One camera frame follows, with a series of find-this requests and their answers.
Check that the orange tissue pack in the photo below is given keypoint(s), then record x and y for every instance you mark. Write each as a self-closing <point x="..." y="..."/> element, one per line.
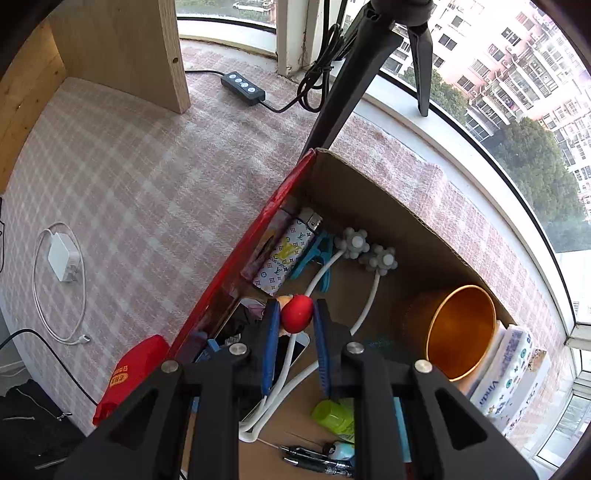
<point x="480" y="374"/>

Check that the black inline controller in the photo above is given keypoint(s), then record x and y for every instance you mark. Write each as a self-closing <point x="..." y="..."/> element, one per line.
<point x="242" y="85"/>

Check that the small teal white bottle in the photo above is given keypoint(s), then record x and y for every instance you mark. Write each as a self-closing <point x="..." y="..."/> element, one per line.
<point x="340" y="448"/>

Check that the white printed lighter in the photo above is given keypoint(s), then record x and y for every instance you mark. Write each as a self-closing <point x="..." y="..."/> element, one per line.
<point x="286" y="258"/>

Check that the wooden slat board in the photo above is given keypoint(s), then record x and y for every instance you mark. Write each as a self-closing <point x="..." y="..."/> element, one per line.
<point x="27" y="101"/>

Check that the white flower print box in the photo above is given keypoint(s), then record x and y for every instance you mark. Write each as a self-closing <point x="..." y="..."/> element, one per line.
<point x="531" y="392"/>

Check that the light wooden panel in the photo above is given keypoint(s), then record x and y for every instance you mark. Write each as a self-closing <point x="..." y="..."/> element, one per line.
<point x="124" y="41"/>

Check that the white phone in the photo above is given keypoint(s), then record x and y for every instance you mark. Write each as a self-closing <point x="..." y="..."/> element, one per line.
<point x="298" y="346"/>

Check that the red fabric bag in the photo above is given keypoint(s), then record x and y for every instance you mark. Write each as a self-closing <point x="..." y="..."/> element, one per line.
<point x="134" y="369"/>

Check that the teal plastic clip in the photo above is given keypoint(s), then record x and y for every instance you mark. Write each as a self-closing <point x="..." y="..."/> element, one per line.
<point x="318" y="256"/>

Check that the red cardboard box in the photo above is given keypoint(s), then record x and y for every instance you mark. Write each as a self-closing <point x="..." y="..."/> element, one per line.
<point x="392" y="221"/>

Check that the white charger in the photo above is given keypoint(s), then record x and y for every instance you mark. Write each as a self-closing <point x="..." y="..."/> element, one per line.
<point x="62" y="258"/>

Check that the button print tissue pack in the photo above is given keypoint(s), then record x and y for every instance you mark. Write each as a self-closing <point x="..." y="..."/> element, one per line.
<point x="503" y="374"/>

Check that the pink printed lighter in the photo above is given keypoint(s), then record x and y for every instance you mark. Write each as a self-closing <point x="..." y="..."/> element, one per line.
<point x="264" y="244"/>

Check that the green capped bottle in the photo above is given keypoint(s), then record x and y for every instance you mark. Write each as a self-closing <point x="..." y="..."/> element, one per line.
<point x="334" y="413"/>

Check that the orange cup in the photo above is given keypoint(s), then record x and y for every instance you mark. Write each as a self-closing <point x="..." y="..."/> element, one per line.
<point x="461" y="332"/>

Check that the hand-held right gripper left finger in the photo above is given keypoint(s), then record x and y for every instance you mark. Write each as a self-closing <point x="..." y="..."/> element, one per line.
<point x="270" y="350"/>

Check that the black jacket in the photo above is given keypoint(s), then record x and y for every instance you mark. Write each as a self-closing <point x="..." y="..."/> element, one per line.
<point x="27" y="415"/>

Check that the black tripod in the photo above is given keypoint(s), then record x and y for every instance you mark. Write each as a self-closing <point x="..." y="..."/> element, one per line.
<point x="351" y="78"/>

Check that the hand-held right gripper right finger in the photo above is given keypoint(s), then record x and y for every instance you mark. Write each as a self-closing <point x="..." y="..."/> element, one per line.
<point x="322" y="350"/>

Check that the red egg toy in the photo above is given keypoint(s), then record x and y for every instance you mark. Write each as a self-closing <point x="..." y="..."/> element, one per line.
<point x="298" y="314"/>

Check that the black pen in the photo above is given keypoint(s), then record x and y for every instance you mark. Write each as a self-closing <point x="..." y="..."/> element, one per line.
<point x="323" y="467"/>
<point x="314" y="451"/>

